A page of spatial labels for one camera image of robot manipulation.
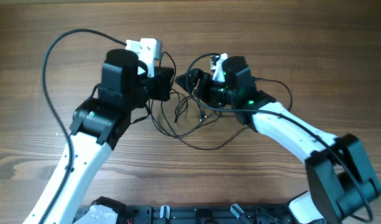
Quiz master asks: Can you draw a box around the black cable bundle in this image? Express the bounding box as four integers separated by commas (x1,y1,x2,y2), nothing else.
146,50,293,151

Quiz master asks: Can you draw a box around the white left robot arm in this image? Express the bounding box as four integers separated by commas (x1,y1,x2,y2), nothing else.
25,49,175,223

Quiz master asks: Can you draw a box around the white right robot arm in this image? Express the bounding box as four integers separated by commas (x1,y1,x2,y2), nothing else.
175,54,381,223

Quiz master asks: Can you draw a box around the black left camera cable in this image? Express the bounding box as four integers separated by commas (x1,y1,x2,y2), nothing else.
37,28,129,224

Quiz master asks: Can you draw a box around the black camera cable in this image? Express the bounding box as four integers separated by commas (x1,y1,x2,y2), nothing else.
37,28,129,224
184,52,374,222

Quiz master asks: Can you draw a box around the black right camera cable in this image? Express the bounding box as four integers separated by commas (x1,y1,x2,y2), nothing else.
184,52,374,222

